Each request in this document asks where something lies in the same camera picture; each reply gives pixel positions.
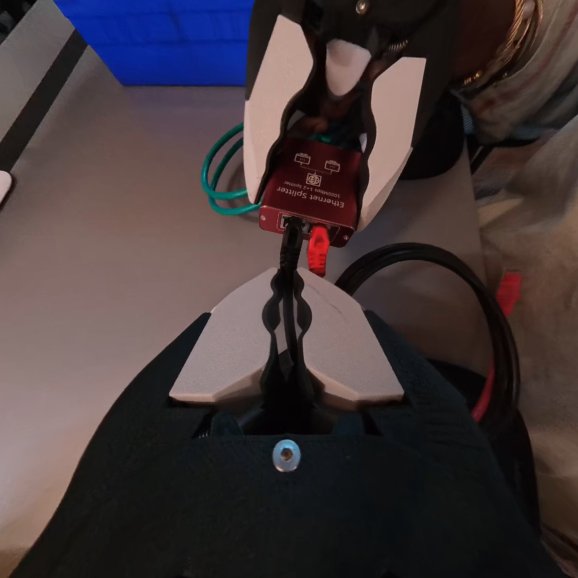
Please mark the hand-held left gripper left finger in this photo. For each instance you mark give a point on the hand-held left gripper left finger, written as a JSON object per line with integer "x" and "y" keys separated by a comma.
{"x": 221, "y": 352}

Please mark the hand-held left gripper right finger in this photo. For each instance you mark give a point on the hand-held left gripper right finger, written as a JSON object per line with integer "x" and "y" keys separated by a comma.
{"x": 352, "y": 352}

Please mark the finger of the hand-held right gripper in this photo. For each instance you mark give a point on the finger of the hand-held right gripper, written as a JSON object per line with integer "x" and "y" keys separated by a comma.
{"x": 271, "y": 99}
{"x": 395, "y": 135}

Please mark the red ethernet splitter box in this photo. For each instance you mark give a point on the red ethernet splitter box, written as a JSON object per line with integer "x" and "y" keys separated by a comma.
{"x": 311, "y": 189}

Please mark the blue storage bin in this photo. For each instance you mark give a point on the blue storage bin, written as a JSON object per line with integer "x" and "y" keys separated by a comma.
{"x": 158, "y": 40}

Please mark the person's right forearm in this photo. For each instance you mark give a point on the person's right forearm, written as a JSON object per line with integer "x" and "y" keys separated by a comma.
{"x": 542, "y": 90}

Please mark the grey desk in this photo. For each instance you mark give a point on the grey desk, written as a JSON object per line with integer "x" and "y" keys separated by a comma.
{"x": 113, "y": 248}

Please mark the person's right hand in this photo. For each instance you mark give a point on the person's right hand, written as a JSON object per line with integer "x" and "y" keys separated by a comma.
{"x": 478, "y": 31}

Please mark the person's grey sweatshirt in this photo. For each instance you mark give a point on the person's grey sweatshirt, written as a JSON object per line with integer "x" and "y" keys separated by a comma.
{"x": 542, "y": 316}

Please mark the white board stand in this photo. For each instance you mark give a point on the white board stand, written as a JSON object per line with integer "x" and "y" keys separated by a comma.
{"x": 4, "y": 189}

